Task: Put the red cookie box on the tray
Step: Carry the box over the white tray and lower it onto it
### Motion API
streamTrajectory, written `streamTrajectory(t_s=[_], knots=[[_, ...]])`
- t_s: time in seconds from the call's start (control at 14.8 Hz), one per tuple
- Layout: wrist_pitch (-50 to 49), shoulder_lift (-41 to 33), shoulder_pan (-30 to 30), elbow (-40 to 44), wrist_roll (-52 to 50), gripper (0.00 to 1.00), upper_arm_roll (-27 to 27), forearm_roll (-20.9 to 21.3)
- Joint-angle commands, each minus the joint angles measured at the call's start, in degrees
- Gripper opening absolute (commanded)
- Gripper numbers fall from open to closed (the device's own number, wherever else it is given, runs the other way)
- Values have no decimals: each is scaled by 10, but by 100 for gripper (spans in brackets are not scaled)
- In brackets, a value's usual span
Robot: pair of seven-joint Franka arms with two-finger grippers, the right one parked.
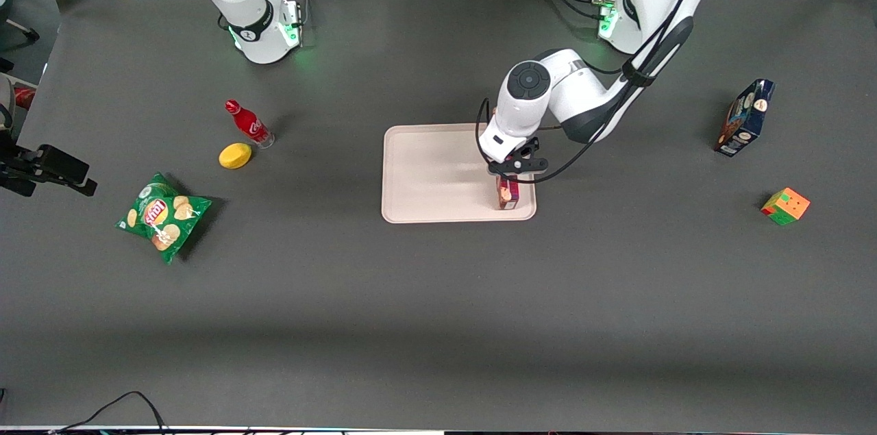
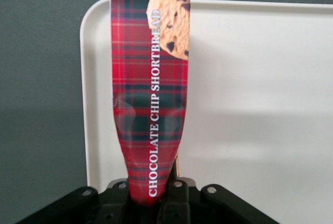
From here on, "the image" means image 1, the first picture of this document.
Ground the dark grey table mat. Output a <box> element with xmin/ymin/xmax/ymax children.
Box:
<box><xmin>0</xmin><ymin>0</ymin><xmax>877</xmax><ymax>432</ymax></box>

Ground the blue cookie box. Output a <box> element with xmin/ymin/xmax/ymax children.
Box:
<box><xmin>714</xmin><ymin>79</ymin><xmax>776</xmax><ymax>158</ymax></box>

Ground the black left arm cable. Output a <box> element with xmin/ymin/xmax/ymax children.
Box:
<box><xmin>475</xmin><ymin>0</ymin><xmax>717</xmax><ymax>184</ymax></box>

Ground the red cola bottle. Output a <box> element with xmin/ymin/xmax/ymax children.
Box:
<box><xmin>225</xmin><ymin>99</ymin><xmax>275</xmax><ymax>149</ymax></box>

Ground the yellow lemon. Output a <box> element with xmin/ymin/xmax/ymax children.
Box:
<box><xmin>219</xmin><ymin>142</ymin><xmax>253</xmax><ymax>170</ymax></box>

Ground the beige plastic tray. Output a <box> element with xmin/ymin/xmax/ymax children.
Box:
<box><xmin>381</xmin><ymin>122</ymin><xmax>537</xmax><ymax>224</ymax></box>

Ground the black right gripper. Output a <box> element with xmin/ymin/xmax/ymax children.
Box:
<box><xmin>0</xmin><ymin>142</ymin><xmax>98</xmax><ymax>197</ymax></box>

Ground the colourful puzzle cube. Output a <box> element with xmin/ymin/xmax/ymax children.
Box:
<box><xmin>761</xmin><ymin>187</ymin><xmax>811</xmax><ymax>226</ymax></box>

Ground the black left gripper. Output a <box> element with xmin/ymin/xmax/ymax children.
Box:
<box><xmin>488</xmin><ymin>137</ymin><xmax>549</xmax><ymax>184</ymax></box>

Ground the thin black cable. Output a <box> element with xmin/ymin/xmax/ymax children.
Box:
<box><xmin>51</xmin><ymin>390</ymin><xmax>169</xmax><ymax>435</ymax></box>

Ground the red cookie box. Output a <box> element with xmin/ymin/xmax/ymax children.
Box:
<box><xmin>496</xmin><ymin>175</ymin><xmax>521</xmax><ymax>210</ymax></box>

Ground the green chips bag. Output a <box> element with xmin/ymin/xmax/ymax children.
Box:
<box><xmin>115</xmin><ymin>172</ymin><xmax>213</xmax><ymax>265</ymax></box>

